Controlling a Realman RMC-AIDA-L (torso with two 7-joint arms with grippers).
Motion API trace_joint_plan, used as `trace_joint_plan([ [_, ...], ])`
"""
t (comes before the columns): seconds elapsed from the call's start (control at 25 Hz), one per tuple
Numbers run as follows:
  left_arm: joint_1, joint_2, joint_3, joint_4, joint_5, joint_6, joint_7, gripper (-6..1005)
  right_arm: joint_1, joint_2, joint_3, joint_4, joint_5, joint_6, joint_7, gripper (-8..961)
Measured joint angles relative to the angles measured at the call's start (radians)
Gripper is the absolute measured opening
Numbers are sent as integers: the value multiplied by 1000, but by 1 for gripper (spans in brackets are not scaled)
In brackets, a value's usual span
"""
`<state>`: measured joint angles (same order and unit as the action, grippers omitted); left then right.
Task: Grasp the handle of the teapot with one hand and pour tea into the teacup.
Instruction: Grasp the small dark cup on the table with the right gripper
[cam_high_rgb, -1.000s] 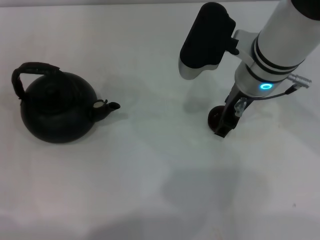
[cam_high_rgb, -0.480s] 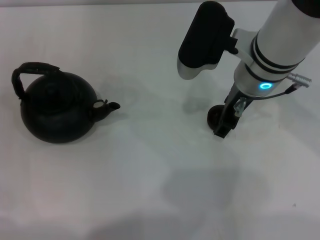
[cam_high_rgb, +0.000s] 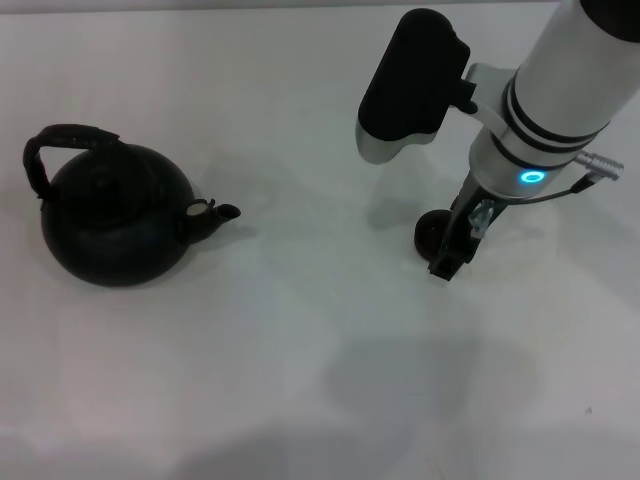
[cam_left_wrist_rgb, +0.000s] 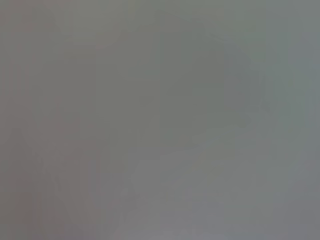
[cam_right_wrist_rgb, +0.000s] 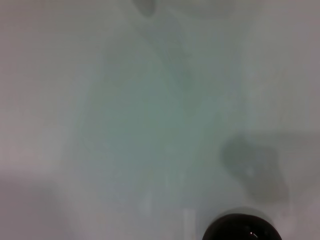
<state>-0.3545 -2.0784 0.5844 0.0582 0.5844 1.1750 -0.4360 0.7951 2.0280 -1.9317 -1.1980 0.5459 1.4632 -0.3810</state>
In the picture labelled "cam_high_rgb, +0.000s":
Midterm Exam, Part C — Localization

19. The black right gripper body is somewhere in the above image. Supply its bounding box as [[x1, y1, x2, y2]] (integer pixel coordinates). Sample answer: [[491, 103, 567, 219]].
[[451, 172, 506, 240]]

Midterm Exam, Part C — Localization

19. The small dark brown teacup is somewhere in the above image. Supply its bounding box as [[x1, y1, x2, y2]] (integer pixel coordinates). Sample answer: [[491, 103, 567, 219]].
[[414, 210, 474, 264]]

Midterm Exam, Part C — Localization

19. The black round teapot with handle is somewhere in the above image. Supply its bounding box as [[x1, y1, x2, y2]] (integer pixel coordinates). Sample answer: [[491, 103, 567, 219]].
[[22, 123, 243, 289]]

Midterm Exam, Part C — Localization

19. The clear plastic cable clip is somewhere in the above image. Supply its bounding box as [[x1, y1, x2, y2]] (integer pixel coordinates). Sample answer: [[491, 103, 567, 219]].
[[467, 198, 497, 239]]

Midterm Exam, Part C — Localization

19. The thin black cable with plug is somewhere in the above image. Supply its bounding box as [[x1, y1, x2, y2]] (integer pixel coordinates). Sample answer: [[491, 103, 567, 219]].
[[492, 175, 599, 206]]

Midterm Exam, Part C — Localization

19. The silver metal cable connector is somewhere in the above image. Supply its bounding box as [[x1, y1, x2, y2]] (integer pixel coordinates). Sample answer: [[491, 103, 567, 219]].
[[574, 152, 626, 177]]

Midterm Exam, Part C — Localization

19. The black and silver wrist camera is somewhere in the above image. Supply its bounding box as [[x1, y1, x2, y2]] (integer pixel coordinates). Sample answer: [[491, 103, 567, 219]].
[[353, 8, 479, 166]]

